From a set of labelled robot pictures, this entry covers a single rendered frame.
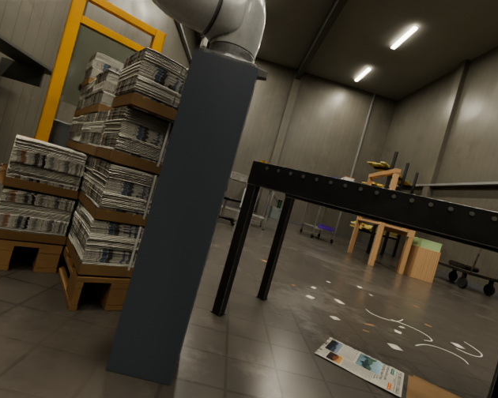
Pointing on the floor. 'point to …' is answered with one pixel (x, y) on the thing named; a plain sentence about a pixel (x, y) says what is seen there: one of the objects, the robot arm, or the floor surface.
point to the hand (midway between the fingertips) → (205, 39)
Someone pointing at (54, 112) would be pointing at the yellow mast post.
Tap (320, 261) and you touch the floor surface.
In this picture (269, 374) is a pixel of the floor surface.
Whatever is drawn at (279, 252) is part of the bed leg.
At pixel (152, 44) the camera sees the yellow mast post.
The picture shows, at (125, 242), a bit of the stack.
